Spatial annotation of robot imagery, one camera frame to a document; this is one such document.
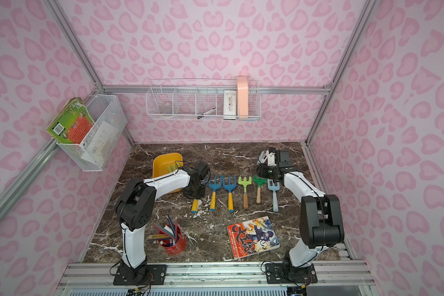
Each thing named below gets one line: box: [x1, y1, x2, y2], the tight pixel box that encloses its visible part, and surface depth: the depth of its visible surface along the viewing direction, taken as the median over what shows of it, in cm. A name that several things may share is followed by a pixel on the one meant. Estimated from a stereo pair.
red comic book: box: [226, 215, 281, 260], surface depth 83 cm
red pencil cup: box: [158, 223, 187, 256], surface depth 77 cm
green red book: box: [46, 97, 95, 145], surface depth 73 cm
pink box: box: [236, 75, 249, 116], surface depth 85 cm
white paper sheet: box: [80, 120, 120, 168], surface depth 87 cm
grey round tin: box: [162, 102, 173, 115], surface depth 99 cm
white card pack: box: [223, 90, 237, 116], surface depth 94 cm
